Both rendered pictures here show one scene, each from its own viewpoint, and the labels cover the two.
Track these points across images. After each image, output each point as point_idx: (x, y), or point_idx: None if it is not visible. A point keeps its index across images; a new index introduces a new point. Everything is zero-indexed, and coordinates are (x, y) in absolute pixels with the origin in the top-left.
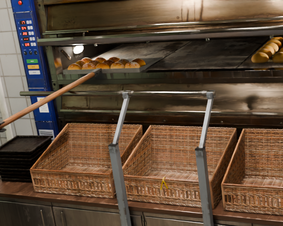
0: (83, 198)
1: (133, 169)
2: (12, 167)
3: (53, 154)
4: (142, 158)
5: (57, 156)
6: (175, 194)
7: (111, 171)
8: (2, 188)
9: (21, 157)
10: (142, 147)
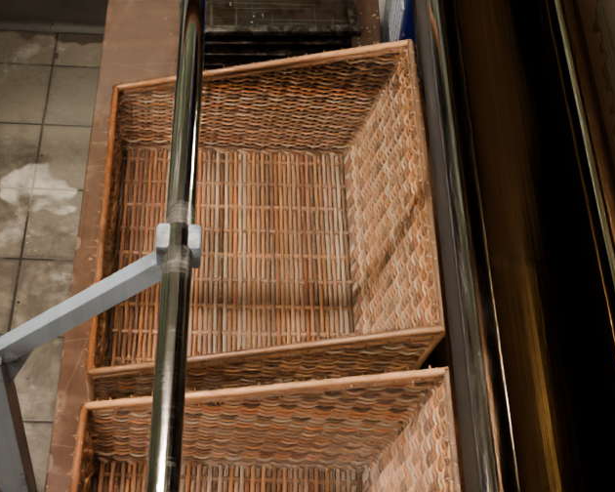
0: (87, 323)
1: (213, 428)
2: None
3: (265, 98)
4: (305, 426)
5: (284, 109)
6: None
7: (103, 369)
8: (135, 44)
9: None
10: (327, 403)
